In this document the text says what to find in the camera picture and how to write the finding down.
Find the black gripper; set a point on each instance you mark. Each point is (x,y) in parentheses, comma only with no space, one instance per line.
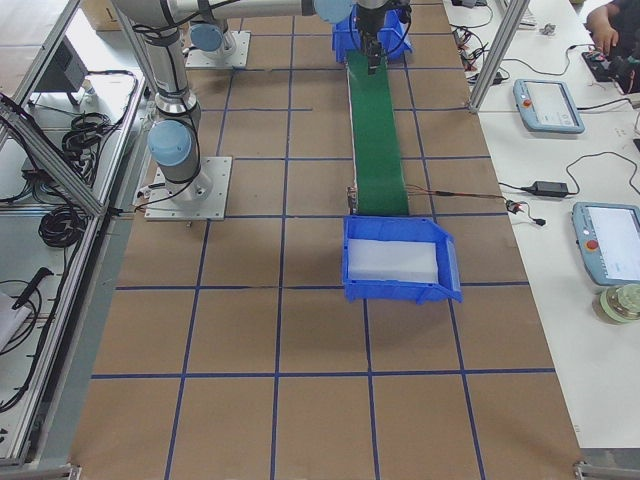
(368,24)

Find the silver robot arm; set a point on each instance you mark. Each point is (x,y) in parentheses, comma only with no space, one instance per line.
(173,141)

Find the person hand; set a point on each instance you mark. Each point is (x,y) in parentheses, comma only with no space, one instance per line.
(598,23)

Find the blue bin left side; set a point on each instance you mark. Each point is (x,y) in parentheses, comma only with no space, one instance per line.
(393,35)

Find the blue bin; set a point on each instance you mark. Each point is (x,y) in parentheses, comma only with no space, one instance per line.
(393,35)
(414,229)

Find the green conveyor belt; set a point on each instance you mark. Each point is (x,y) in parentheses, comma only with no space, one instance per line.
(379,181)

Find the teach pendant far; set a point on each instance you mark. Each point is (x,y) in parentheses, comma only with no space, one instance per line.
(547,106)

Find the teach pendant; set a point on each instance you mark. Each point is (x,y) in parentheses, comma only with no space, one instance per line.
(607,236)
(547,106)

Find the blue bin right side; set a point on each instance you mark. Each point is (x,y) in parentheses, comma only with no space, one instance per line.
(414,229)

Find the white foam pad right bin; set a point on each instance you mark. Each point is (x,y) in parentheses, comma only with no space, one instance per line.
(404,261)

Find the black power adapter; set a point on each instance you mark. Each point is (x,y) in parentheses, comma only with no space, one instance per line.
(548,189)

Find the teach pendant near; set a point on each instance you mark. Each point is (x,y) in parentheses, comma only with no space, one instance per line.
(607,236)

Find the tape roll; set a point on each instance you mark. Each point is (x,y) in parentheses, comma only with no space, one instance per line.
(618,304)

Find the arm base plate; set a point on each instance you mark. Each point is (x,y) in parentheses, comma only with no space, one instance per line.
(220,52)
(203,199)

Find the aluminium frame post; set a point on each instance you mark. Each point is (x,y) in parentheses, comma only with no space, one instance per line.
(498,49)

